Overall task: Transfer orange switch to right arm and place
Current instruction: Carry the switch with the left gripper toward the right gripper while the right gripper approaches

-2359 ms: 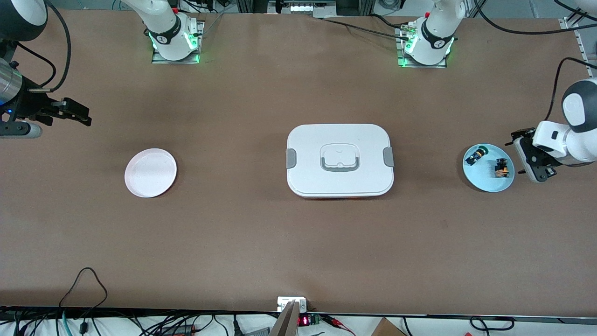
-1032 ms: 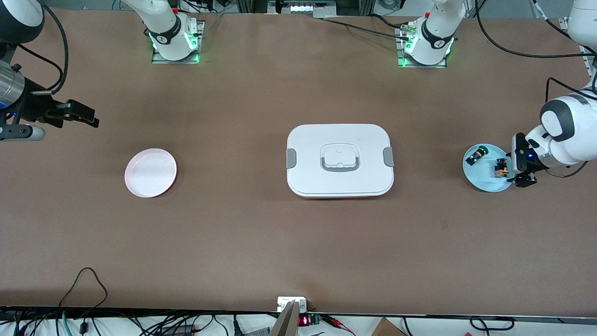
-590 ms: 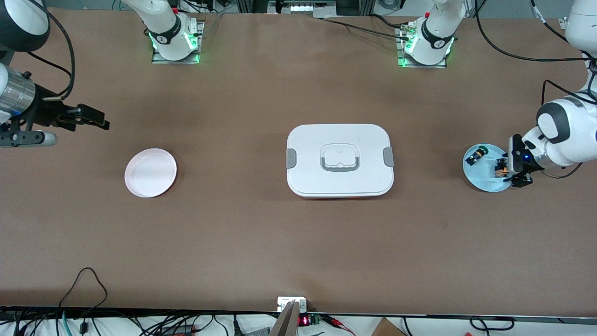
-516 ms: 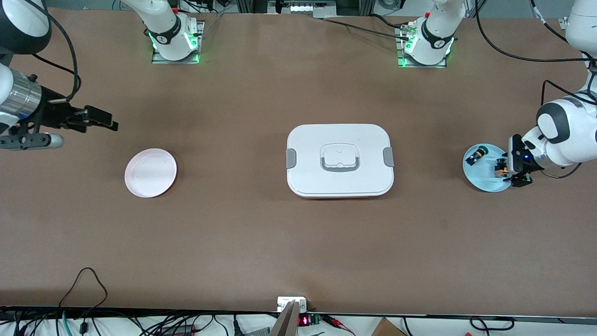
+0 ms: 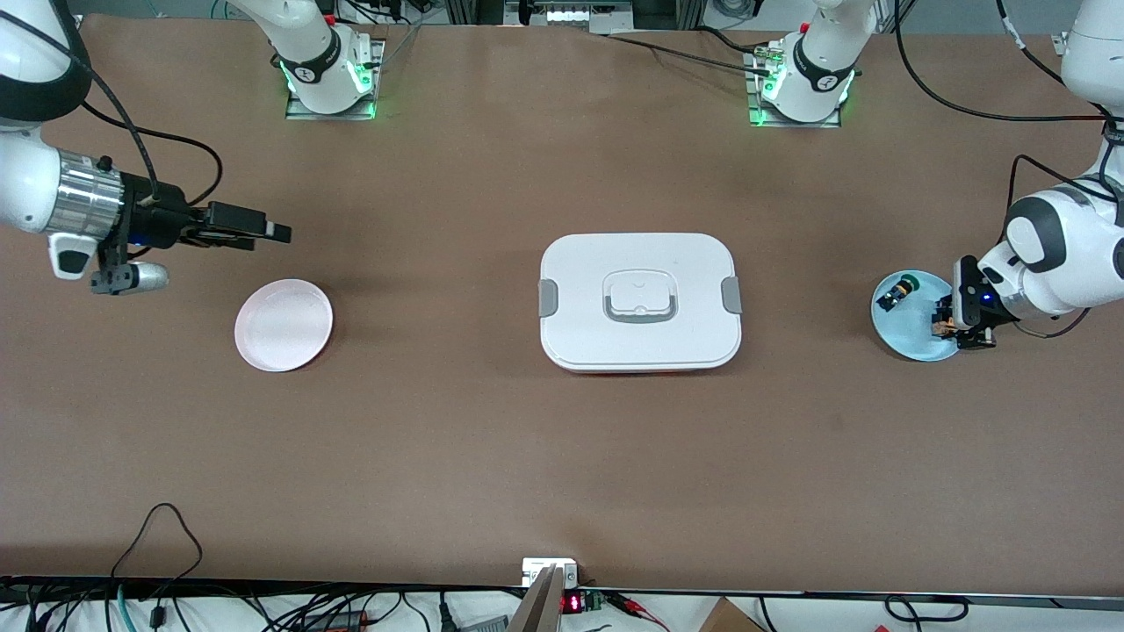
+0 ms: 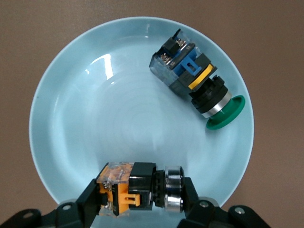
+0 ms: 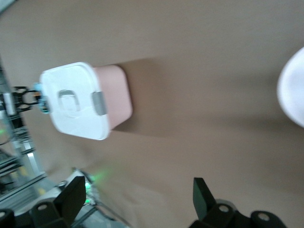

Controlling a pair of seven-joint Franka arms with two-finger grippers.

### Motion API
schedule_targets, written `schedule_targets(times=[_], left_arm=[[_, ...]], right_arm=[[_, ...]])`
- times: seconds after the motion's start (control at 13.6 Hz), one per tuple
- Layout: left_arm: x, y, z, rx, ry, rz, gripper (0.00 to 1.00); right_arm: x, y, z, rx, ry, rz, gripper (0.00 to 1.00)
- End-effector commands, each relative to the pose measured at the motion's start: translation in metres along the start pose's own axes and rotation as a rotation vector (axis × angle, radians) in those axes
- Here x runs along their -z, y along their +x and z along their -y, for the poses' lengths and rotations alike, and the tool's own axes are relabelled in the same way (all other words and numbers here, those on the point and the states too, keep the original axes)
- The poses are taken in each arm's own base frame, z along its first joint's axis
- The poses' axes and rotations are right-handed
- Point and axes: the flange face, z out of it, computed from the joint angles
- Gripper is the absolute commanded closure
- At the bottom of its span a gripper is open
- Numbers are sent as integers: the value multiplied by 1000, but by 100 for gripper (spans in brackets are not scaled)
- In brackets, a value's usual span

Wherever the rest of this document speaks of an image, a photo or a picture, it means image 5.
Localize white lidded container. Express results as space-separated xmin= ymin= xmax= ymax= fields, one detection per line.
xmin=538 ymin=233 xmax=744 ymax=377

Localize black coiled cable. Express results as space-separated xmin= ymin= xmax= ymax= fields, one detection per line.
xmin=883 ymin=594 xmax=972 ymax=625

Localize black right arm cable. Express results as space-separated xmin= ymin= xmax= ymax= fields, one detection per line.
xmin=0 ymin=7 xmax=224 ymax=210

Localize grey device with lights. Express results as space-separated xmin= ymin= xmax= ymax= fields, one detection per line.
xmin=505 ymin=0 xmax=635 ymax=34

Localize pink round plate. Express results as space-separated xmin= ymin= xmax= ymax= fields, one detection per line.
xmin=234 ymin=278 xmax=335 ymax=373

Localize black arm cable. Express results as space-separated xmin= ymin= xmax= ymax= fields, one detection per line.
xmin=893 ymin=0 xmax=1124 ymax=216
xmin=0 ymin=7 xmax=224 ymax=210

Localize grey camera mount beam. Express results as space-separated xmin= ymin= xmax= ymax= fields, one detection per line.
xmin=509 ymin=557 xmax=581 ymax=632

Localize light blue round plate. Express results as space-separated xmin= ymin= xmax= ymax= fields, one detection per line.
xmin=870 ymin=269 xmax=962 ymax=363

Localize green and black switch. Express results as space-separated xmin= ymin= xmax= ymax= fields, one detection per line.
xmin=875 ymin=274 xmax=920 ymax=314

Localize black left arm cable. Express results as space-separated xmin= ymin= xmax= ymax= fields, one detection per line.
xmin=893 ymin=0 xmax=1124 ymax=216

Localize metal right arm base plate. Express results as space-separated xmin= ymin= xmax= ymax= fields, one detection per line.
xmin=284 ymin=39 xmax=386 ymax=122

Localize brown cardboard piece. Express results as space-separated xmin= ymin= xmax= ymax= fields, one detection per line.
xmin=697 ymin=597 xmax=767 ymax=632

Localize black cable on table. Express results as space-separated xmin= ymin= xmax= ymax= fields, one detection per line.
xmin=604 ymin=25 xmax=775 ymax=76

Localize black looped cable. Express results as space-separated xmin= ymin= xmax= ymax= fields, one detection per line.
xmin=109 ymin=502 xmax=205 ymax=587

